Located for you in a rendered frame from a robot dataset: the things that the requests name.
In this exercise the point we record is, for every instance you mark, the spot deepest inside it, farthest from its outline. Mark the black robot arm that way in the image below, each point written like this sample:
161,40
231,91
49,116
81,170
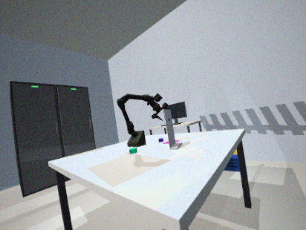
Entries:
150,101

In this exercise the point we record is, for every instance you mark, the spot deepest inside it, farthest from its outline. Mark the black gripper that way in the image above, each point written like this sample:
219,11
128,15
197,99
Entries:
164,105

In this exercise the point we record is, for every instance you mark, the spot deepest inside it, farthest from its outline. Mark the small green block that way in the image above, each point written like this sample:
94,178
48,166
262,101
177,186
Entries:
133,150

